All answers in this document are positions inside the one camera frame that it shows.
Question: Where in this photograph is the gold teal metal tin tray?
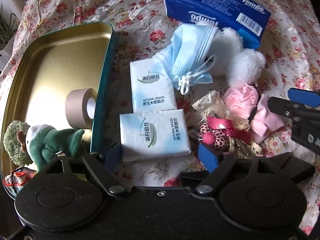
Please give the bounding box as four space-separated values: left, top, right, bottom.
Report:
0 22 116 201

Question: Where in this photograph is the white fluffy plush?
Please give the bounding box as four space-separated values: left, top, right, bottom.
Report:
207 27 266 88

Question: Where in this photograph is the pink fabric bundle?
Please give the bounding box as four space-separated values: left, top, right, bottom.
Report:
222 85 284 144

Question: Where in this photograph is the green plush toy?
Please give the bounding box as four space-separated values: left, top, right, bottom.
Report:
3 120 87 170

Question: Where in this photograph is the white square planter with plant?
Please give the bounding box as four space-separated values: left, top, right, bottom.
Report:
0 5 19 50

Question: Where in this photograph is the beige tape roll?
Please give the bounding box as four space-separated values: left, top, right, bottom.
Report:
65 88 97 129

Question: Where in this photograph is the light blue face mask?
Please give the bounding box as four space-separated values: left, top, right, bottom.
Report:
152 23 219 95

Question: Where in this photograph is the leopard heart sachet with ribbon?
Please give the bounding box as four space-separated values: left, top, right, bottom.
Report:
188 90 263 159

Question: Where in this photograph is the white pocket tissue pack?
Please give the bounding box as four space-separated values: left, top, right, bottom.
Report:
119 109 191 162
130 59 177 113

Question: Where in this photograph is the blue Tempo tissue pack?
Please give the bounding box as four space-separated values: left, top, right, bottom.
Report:
163 0 270 49

